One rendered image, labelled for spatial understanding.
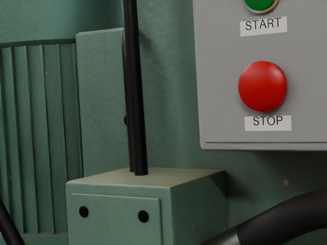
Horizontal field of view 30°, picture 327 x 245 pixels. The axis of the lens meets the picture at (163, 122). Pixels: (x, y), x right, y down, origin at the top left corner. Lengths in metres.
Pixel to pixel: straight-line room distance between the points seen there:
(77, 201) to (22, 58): 0.23
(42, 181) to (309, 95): 0.33
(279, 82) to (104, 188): 0.14
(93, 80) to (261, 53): 0.24
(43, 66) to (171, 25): 0.18
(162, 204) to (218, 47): 0.11
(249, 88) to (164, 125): 0.13
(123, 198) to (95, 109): 0.18
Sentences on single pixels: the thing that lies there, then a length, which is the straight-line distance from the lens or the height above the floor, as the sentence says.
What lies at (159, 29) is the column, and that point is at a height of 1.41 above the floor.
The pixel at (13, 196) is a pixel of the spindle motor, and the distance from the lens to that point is 0.64.
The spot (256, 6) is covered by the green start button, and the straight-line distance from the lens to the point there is 0.37.
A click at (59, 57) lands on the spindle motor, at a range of 0.61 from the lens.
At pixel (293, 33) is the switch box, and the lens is 0.37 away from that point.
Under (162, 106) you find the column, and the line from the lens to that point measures 0.48.
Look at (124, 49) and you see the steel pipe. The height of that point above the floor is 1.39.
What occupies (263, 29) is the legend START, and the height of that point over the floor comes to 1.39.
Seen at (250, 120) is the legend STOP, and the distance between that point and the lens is 0.38.
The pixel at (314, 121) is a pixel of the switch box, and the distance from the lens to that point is 0.36.
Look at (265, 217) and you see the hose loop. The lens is 0.40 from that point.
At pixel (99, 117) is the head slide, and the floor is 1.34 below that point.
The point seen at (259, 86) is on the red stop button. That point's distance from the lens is 0.36.
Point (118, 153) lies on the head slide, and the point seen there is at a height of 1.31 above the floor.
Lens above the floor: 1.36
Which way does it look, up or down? 3 degrees down
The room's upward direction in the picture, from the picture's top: 3 degrees counter-clockwise
